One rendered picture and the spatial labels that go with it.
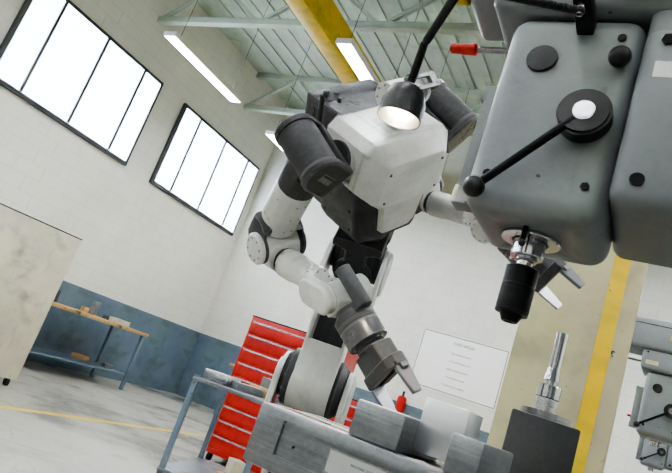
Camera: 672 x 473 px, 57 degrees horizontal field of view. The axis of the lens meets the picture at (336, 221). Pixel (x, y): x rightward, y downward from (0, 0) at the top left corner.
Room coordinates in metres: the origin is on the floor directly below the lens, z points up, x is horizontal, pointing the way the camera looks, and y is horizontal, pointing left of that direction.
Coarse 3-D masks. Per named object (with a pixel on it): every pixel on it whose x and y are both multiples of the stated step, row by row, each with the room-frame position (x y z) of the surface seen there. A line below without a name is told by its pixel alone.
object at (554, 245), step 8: (504, 232) 0.86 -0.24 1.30; (512, 232) 0.85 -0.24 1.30; (520, 232) 0.84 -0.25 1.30; (528, 232) 0.83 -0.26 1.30; (536, 232) 0.83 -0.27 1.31; (512, 240) 0.89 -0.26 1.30; (544, 240) 0.84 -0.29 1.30; (552, 240) 0.83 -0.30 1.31; (552, 248) 0.86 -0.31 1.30; (560, 248) 0.85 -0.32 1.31
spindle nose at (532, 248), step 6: (516, 240) 0.86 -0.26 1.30; (528, 240) 0.85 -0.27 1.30; (534, 240) 0.84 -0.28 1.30; (540, 240) 0.85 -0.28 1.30; (516, 246) 0.86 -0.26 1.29; (522, 246) 0.85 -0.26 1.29; (528, 246) 0.85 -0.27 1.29; (534, 246) 0.84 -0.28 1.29; (540, 246) 0.85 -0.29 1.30; (546, 246) 0.86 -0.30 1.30; (510, 252) 0.87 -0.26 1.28; (516, 252) 0.86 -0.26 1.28; (522, 252) 0.85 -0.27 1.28; (528, 252) 0.85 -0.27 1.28; (534, 252) 0.84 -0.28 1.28; (540, 252) 0.85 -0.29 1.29; (540, 258) 0.85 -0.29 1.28
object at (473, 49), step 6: (450, 48) 1.08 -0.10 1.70; (456, 48) 1.07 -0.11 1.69; (462, 48) 1.07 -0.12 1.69; (468, 48) 1.06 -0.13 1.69; (474, 48) 1.05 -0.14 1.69; (480, 48) 1.05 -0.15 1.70; (486, 48) 1.05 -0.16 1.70; (492, 48) 1.04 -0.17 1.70; (498, 48) 1.03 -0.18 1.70; (504, 48) 1.03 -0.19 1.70; (462, 54) 1.08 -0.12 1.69; (468, 54) 1.07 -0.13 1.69; (474, 54) 1.06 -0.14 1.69
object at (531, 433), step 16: (512, 416) 1.15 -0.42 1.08; (528, 416) 1.14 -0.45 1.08; (544, 416) 1.15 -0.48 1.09; (512, 432) 1.15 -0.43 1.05; (528, 432) 1.14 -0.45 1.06; (544, 432) 1.13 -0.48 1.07; (560, 432) 1.12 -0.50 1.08; (576, 432) 1.11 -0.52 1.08; (512, 448) 1.15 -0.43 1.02; (528, 448) 1.14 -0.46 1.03; (544, 448) 1.13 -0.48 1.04; (560, 448) 1.12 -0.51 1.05; (576, 448) 1.11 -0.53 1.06; (512, 464) 1.15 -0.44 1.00; (528, 464) 1.14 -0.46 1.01; (544, 464) 1.13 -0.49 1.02; (560, 464) 1.12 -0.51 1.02
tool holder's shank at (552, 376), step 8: (560, 336) 1.27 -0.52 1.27; (568, 336) 1.28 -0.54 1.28; (560, 344) 1.27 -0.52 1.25; (552, 352) 1.28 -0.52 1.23; (560, 352) 1.27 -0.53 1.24; (552, 360) 1.28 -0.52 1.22; (560, 360) 1.27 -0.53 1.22; (552, 368) 1.27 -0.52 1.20; (560, 368) 1.27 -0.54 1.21; (544, 376) 1.29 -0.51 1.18; (552, 376) 1.27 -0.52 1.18; (552, 384) 1.27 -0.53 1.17
